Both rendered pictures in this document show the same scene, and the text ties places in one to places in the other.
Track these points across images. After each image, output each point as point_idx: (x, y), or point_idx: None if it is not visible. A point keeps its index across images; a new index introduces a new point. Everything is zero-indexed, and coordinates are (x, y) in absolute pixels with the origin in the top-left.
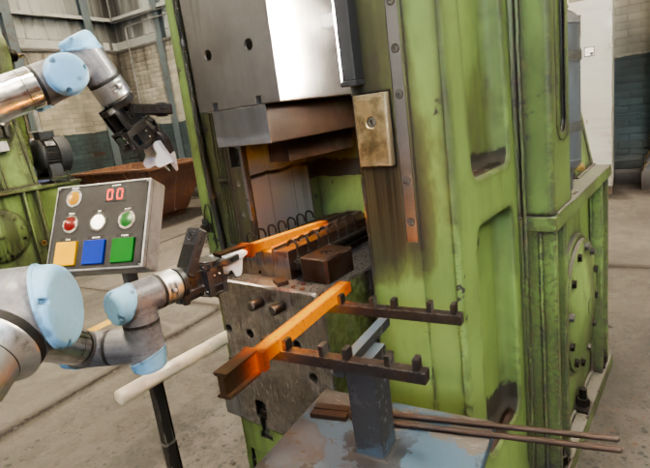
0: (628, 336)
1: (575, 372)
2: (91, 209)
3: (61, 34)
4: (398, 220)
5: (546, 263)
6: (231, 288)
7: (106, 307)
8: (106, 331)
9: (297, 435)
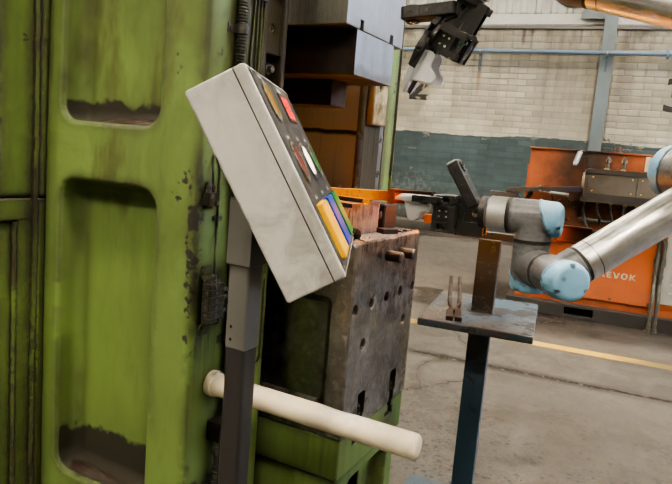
0: None
1: None
2: (292, 133)
3: None
4: (373, 173)
5: None
6: (368, 251)
7: (561, 220)
8: (548, 253)
9: (485, 325)
